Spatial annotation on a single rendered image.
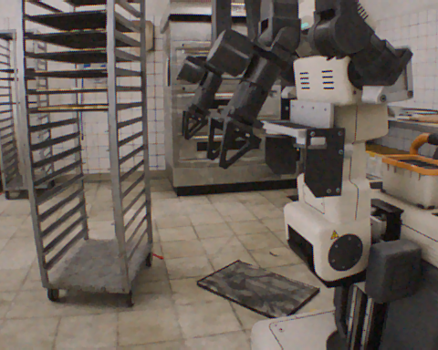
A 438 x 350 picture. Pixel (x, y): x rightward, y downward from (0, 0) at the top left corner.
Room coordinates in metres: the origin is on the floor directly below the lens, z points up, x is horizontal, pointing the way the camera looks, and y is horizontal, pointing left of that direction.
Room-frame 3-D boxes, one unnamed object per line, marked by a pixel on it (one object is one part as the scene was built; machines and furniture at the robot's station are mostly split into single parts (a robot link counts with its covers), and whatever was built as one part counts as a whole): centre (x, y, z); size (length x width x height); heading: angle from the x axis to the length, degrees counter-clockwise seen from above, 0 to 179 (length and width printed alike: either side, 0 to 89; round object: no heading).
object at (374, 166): (3.94, -1.83, 0.36); 0.47 x 0.38 x 0.26; 104
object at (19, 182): (3.98, 2.27, 0.93); 0.64 x 0.51 x 1.78; 17
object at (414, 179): (1.04, -0.59, 0.87); 0.23 x 0.15 x 0.11; 14
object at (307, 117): (0.94, -0.20, 0.99); 0.28 x 0.16 x 0.22; 14
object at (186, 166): (4.39, -0.09, 1.01); 1.56 x 1.20 x 2.01; 104
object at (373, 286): (0.91, -0.34, 0.68); 0.28 x 0.27 x 0.25; 14
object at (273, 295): (1.93, -0.19, 0.02); 0.60 x 0.40 x 0.03; 49
